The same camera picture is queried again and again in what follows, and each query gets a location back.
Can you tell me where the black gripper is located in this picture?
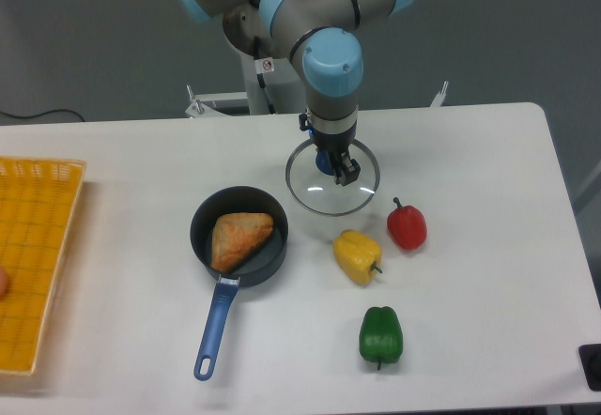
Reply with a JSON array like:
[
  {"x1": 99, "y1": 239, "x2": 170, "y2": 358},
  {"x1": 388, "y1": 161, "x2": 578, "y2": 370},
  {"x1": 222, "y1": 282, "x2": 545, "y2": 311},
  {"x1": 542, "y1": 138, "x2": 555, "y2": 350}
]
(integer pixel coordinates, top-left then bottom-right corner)
[{"x1": 298, "y1": 112, "x2": 361, "y2": 186}]

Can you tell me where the glass pot lid blue knob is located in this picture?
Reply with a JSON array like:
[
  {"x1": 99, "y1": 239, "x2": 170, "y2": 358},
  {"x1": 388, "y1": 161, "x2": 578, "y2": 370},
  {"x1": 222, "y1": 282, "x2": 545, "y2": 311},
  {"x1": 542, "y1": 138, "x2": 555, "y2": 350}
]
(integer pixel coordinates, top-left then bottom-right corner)
[{"x1": 285, "y1": 140, "x2": 380, "y2": 217}]

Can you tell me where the dark saucepan blue handle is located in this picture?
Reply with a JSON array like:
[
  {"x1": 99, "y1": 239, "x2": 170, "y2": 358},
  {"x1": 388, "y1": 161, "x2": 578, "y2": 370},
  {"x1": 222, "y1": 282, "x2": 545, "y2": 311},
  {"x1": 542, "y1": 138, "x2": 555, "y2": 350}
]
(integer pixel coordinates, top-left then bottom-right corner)
[{"x1": 190, "y1": 186, "x2": 288, "y2": 381}]

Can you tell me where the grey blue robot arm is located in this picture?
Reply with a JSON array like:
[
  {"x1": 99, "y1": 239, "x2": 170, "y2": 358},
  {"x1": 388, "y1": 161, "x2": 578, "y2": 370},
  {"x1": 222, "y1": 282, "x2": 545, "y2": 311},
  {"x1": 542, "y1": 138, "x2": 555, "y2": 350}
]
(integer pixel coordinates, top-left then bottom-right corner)
[{"x1": 181, "y1": 0, "x2": 414, "y2": 186}]

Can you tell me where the red bell pepper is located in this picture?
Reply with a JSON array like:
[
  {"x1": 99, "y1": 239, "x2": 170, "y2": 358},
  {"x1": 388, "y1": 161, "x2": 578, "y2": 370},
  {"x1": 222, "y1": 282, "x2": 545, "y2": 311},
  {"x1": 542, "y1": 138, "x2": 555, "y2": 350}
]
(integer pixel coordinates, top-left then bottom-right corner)
[{"x1": 387, "y1": 197, "x2": 427, "y2": 251}]

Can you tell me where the yellow bell pepper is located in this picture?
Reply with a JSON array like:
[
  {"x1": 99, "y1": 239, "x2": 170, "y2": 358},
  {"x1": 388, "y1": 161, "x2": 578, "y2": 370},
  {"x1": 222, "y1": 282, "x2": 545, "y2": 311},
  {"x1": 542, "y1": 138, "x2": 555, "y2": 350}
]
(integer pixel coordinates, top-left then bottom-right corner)
[{"x1": 332, "y1": 230, "x2": 382, "y2": 286}]

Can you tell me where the triangular pastry bread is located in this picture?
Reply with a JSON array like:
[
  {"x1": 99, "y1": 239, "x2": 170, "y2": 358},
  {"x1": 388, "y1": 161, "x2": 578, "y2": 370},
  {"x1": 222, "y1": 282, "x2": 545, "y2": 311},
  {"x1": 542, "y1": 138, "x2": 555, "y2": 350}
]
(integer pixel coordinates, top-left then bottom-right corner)
[{"x1": 210, "y1": 212, "x2": 274, "y2": 273}]

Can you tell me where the green bell pepper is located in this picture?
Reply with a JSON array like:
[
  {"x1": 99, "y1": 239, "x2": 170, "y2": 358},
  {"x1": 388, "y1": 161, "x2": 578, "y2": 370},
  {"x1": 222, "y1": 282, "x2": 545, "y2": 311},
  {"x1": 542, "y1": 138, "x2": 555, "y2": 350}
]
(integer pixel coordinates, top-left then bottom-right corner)
[{"x1": 359, "y1": 306, "x2": 404, "y2": 370}]

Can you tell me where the black device at table edge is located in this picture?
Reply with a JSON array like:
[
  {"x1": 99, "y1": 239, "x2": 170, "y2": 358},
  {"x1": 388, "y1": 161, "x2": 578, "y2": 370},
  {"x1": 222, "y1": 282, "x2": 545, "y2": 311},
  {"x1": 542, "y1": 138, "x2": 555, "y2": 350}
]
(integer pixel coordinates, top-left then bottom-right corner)
[{"x1": 578, "y1": 344, "x2": 601, "y2": 392}]

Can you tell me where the yellow woven basket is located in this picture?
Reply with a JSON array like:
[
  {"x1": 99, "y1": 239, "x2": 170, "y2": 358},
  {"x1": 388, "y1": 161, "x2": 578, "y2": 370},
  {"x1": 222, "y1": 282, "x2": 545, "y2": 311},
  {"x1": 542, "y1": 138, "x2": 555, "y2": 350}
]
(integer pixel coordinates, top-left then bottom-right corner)
[{"x1": 1, "y1": 156, "x2": 86, "y2": 376}]

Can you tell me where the orange round item in basket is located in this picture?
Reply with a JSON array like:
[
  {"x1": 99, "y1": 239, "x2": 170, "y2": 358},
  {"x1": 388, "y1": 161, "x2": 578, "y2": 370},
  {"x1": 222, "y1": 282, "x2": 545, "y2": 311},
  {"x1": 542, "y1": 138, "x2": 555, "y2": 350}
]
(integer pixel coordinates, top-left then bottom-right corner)
[{"x1": 0, "y1": 267, "x2": 10, "y2": 299}]

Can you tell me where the white bracket behind table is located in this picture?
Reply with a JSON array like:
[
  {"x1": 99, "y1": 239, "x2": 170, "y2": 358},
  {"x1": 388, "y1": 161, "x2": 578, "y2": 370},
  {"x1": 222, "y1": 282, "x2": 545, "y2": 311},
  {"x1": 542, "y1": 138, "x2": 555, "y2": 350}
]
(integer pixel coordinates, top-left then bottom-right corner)
[{"x1": 430, "y1": 80, "x2": 449, "y2": 108}]

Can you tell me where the black cable on floor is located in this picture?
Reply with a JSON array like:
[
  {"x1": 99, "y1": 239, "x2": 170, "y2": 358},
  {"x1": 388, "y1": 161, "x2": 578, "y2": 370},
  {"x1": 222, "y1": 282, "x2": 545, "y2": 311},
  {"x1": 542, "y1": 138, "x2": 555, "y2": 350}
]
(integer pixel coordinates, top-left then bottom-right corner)
[{"x1": 0, "y1": 108, "x2": 86, "y2": 122}]

